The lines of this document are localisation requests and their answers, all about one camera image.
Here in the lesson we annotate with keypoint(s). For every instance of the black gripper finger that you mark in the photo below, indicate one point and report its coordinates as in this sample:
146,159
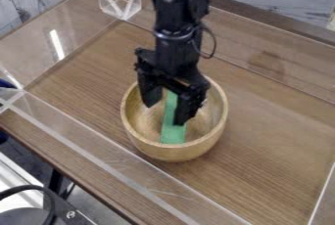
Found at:
150,89
188,104

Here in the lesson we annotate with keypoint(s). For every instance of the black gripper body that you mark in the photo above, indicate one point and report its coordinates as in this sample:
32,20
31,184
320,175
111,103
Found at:
172,61

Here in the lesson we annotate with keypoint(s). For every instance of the green rectangular block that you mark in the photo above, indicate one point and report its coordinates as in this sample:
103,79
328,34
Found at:
173,134

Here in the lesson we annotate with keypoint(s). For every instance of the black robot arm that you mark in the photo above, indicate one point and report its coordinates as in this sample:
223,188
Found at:
178,17

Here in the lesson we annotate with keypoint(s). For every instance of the brown wooden bowl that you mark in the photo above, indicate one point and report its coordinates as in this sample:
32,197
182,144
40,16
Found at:
142,123

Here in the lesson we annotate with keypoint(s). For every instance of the blue object at edge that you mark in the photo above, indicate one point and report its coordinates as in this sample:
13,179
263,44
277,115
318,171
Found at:
5,84

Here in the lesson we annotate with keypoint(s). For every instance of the black table leg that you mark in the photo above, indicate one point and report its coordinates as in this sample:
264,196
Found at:
55,181

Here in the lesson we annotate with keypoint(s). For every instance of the clear acrylic corner bracket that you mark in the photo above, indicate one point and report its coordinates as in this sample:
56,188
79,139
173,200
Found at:
121,9

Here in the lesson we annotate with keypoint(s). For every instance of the grey metal base plate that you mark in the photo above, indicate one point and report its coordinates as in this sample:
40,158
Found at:
63,213

